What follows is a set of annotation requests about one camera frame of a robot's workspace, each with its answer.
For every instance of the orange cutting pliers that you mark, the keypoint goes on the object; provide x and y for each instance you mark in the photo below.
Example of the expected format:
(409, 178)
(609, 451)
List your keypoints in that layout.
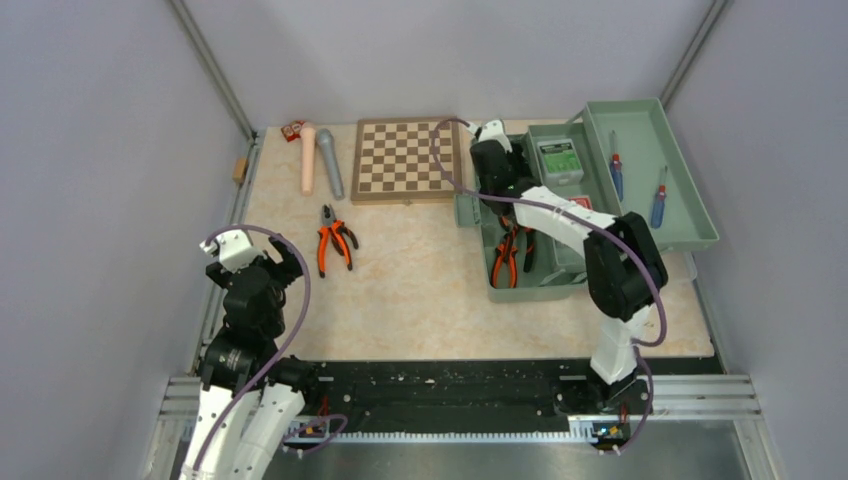
(505, 260)

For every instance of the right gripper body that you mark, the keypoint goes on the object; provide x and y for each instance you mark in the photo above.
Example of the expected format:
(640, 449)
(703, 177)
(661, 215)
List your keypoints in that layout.
(517, 160)

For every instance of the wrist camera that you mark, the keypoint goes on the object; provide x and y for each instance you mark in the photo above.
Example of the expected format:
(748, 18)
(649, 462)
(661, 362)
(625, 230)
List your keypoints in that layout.
(233, 250)
(492, 130)

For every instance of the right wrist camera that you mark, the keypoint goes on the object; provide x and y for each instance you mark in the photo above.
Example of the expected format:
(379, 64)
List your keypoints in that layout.
(492, 130)

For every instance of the pink microphone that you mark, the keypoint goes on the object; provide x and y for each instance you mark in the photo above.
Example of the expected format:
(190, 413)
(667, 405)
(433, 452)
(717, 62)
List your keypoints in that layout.
(308, 144)

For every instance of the grey microphone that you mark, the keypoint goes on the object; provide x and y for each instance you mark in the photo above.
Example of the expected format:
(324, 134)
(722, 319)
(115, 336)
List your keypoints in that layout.
(326, 143)

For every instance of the green plastic toolbox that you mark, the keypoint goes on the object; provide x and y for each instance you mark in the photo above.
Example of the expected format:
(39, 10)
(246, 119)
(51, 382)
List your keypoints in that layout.
(558, 271)

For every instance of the large orange combination pliers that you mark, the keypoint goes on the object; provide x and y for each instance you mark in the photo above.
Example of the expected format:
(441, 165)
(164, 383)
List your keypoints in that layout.
(334, 232)

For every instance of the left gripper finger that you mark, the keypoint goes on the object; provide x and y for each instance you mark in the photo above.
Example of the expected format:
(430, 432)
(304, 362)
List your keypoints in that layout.
(287, 269)
(217, 274)

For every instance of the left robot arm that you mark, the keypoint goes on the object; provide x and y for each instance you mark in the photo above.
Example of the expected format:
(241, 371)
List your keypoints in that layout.
(248, 395)

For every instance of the green toolbox tray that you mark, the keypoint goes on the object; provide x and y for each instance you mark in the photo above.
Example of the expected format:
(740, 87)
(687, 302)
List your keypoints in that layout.
(647, 143)

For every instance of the left wooden block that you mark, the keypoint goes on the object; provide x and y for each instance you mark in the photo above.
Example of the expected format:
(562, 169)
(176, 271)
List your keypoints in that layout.
(239, 172)

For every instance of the red label screw box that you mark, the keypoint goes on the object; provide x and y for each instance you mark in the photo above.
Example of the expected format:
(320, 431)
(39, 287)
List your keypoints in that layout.
(583, 201)

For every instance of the red small packet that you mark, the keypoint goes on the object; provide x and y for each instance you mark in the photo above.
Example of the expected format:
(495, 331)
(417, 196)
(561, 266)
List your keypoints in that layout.
(292, 130)

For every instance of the red blue screwdriver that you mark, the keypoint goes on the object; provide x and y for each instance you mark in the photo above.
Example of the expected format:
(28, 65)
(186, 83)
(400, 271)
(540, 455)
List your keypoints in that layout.
(615, 165)

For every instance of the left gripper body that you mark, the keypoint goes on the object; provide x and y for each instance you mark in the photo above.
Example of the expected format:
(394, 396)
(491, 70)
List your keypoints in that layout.
(279, 308)

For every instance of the wooden chessboard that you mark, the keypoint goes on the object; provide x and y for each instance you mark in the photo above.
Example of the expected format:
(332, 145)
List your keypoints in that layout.
(401, 161)

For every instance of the blue handle screwdriver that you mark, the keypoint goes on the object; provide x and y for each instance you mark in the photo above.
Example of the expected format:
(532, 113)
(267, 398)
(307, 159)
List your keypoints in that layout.
(658, 208)

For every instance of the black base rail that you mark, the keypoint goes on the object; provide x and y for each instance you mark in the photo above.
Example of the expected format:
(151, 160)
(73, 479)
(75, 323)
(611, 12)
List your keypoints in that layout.
(469, 397)

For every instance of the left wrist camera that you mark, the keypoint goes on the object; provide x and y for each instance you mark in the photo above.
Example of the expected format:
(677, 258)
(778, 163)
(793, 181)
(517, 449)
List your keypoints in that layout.
(233, 250)

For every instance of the green label screw box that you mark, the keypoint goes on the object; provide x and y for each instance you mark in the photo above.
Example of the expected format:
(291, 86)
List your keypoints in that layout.
(559, 162)

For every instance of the black orange striped pliers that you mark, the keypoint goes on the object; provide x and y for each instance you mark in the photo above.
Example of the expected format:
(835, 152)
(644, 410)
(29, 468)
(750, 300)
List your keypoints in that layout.
(530, 245)

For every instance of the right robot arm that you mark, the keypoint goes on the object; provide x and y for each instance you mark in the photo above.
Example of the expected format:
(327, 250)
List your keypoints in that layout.
(624, 270)

